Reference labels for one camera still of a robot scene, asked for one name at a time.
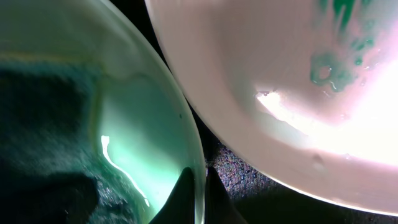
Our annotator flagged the white plate with green stain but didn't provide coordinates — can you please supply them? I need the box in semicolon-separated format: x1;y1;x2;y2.
144;0;398;217

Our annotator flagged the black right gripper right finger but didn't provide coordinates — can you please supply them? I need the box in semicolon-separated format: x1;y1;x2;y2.
205;167;247;224

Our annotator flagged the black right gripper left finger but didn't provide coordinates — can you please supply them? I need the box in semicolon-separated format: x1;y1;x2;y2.
149;167;195;224

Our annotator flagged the yellow green sponge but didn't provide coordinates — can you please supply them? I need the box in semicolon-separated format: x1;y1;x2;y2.
1;58;148;223

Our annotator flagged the round black tray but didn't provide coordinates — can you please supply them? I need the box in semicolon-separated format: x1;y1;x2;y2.
108;0;398;224

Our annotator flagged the mint green plate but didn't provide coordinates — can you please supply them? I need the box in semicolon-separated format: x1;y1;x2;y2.
1;1;206;223

